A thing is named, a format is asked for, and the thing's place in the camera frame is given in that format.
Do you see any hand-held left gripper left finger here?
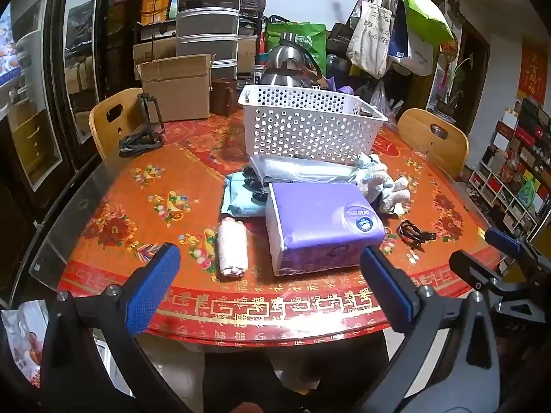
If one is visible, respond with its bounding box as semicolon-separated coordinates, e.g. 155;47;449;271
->
41;243;194;413

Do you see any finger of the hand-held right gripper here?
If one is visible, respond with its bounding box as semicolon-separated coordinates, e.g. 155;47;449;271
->
448;250;504;302
484;227;523;259

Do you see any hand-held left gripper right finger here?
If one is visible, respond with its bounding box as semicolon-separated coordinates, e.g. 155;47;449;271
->
357;245;502;413

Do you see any purple tissue pack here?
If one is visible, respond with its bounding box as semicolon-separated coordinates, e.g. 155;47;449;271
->
264;182;387;277

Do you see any white plush toy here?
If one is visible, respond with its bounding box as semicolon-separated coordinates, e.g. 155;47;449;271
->
353;152;414;216

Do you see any pale blue plastic bag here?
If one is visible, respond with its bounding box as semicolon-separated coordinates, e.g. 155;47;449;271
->
249;155;362;186

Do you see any white perforated plastic basket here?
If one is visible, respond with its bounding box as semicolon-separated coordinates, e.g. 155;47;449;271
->
238;84;389;165

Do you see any shelf of packaged goods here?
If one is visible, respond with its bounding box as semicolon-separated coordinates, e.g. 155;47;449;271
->
467;99;551;237

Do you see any rolled white towel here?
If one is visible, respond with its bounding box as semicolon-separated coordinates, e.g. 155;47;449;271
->
216;219;249;278

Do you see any pale blue wet wipes pack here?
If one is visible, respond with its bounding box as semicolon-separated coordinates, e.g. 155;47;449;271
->
221;171;270;217

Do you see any wooden chair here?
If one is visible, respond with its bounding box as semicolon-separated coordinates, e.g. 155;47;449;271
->
396;108;470;179
89;88;145;160

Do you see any printed plastic bag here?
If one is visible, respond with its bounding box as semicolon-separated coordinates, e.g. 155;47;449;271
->
0;301;50;388

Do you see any black phone stand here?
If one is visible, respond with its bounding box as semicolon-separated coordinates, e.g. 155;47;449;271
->
118;92;166;158

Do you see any potted plant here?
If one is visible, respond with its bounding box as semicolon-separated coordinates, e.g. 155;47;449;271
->
437;52;468;117

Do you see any open cardboard box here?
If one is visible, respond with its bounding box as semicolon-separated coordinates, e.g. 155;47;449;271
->
137;54;216;123

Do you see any brown mug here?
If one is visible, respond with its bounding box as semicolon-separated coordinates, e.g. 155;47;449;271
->
209;77;239;116

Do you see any purple plastic cup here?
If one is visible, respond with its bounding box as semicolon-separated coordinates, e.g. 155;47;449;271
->
327;76;356;95

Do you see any blue and white hanging bag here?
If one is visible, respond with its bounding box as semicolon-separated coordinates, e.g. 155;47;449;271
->
387;0;435;76

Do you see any dark glass door cabinet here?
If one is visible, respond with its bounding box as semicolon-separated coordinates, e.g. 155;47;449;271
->
0;0;143;207

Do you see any flat cardboard box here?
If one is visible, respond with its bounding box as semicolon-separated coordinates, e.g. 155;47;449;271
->
133;36;177;80

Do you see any beige canvas tote bag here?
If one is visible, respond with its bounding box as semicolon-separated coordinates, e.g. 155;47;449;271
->
346;0;394;80

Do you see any bright green hanging bag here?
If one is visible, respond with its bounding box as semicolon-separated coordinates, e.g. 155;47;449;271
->
397;0;455;46

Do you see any stainless steel kettle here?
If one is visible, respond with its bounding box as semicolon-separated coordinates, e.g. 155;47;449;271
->
258;32;323;91

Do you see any black fabric bag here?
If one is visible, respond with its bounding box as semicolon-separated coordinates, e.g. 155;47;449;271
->
326;23;356;54

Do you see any tiered mesh storage rack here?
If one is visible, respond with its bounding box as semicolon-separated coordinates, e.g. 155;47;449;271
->
176;0;244;70

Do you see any green shopping bag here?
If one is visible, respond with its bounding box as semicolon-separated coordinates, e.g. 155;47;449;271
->
264;16;328;67

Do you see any black cable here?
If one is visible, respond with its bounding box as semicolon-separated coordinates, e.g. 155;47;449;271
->
395;219;436;248

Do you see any red wall poster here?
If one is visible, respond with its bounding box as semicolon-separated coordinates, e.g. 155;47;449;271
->
517;45;549;104

